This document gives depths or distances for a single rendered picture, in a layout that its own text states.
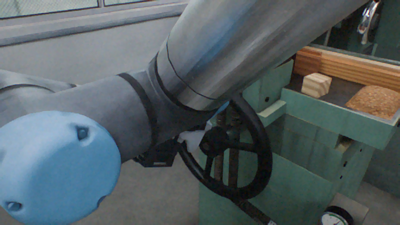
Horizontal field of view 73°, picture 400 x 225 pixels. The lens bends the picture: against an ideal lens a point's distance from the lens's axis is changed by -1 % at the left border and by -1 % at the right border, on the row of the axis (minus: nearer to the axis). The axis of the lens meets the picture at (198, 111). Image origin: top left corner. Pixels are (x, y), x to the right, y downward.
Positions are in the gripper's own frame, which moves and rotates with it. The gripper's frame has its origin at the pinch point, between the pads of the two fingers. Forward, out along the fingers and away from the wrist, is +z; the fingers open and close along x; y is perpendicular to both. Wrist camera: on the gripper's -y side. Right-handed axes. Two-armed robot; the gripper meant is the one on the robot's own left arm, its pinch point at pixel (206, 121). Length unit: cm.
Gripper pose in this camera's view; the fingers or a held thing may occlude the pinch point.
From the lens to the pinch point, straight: 49.0
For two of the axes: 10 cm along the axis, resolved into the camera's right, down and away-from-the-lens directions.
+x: 6.9, 3.1, -6.6
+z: 6.6, 1.3, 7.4
